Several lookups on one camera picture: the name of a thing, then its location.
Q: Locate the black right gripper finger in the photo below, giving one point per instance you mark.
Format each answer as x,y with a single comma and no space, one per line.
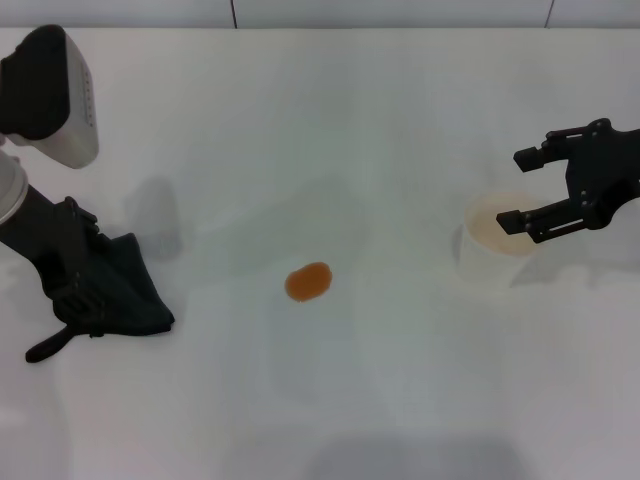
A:
555,145
550,220

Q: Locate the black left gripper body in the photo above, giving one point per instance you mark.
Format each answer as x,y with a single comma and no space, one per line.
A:
50,245

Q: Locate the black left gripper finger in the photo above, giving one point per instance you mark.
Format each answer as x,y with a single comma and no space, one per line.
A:
82,220
80,312

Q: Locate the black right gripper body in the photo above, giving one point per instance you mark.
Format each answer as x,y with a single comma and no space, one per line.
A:
605,175

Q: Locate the white paper cup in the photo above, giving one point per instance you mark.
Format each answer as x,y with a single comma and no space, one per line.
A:
480,255

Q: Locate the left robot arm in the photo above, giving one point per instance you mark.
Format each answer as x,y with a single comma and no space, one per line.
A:
10,190

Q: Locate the orange liquid stain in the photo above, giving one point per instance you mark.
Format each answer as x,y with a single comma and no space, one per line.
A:
308,282

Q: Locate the left wrist camera housing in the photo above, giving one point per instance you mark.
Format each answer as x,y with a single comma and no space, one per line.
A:
45,90

